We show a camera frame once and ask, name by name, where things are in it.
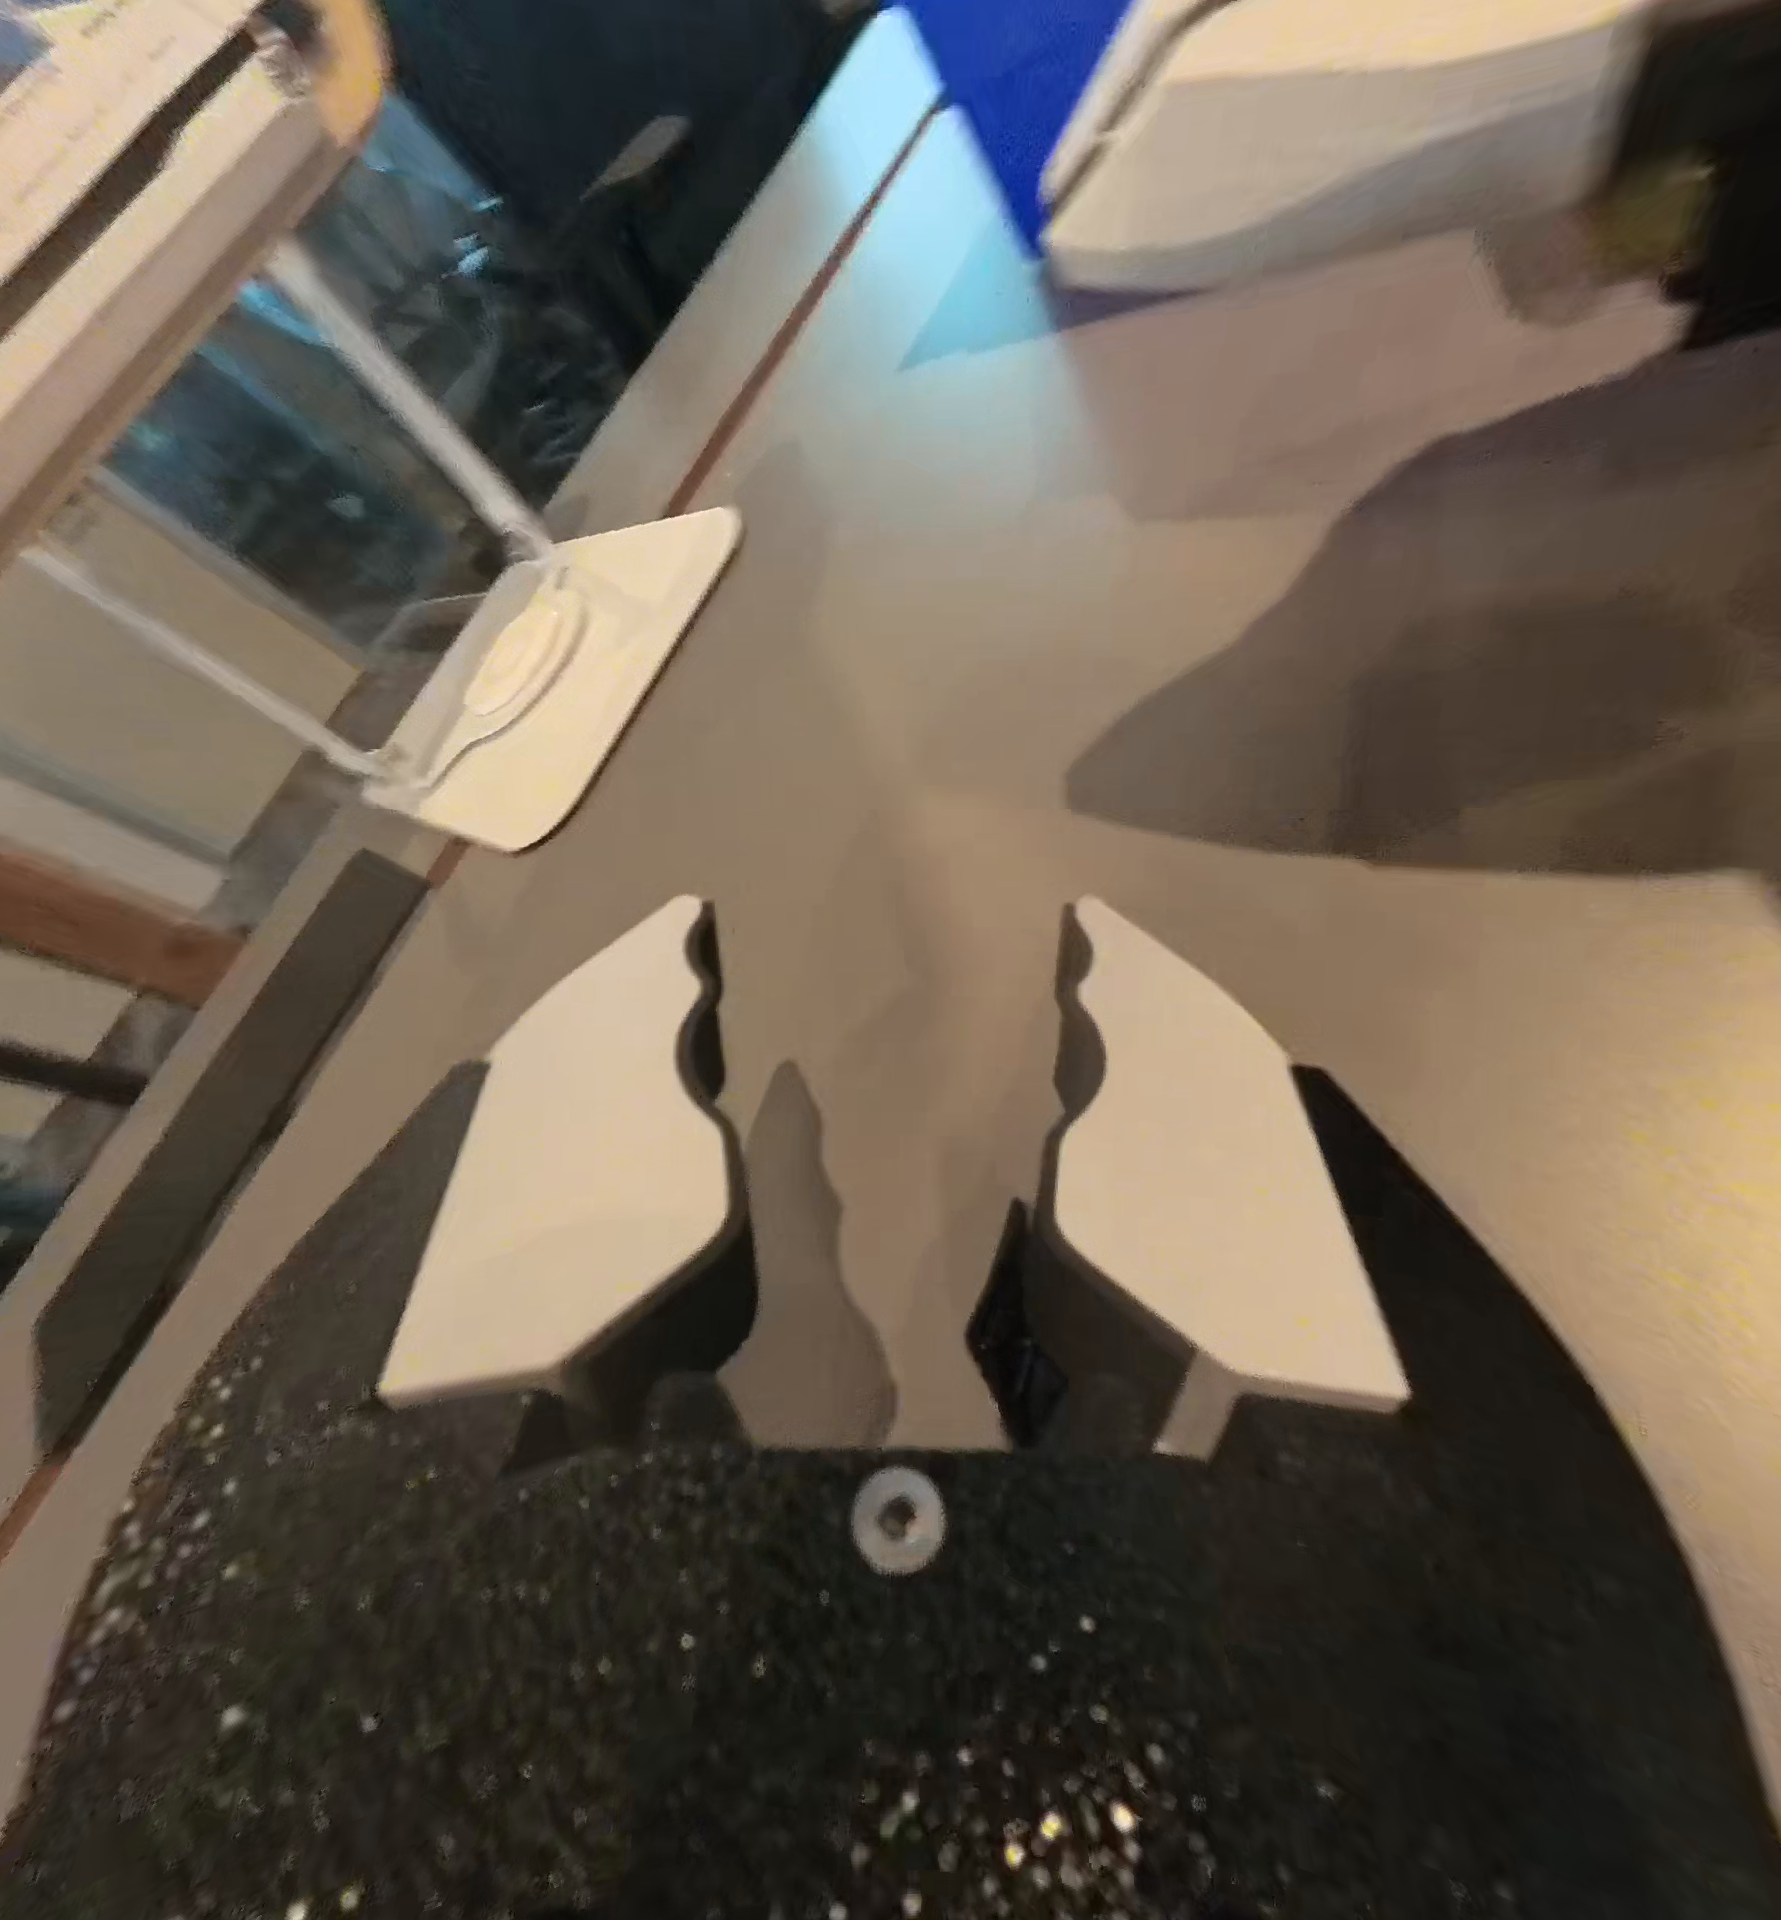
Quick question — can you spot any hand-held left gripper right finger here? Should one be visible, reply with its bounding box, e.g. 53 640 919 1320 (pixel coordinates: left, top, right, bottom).
1036 896 1412 1458

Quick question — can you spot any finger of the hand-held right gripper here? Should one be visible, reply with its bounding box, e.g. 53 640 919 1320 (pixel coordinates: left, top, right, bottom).
1042 0 1647 296
1039 0 1224 195

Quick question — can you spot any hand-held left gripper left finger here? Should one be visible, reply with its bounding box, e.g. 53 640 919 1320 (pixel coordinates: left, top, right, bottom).
377 896 758 1406

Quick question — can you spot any printed paper sign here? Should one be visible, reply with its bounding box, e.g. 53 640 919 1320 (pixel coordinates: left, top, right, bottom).
0 0 262 303

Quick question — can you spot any blue plastic bin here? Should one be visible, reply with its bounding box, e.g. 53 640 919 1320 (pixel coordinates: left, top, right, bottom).
896 0 1154 249

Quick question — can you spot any brown wooden table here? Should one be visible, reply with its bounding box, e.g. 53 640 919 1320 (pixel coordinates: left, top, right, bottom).
0 823 242 1009

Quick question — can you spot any black flat table plate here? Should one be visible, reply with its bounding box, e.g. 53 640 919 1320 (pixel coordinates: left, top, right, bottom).
32 847 435 1465

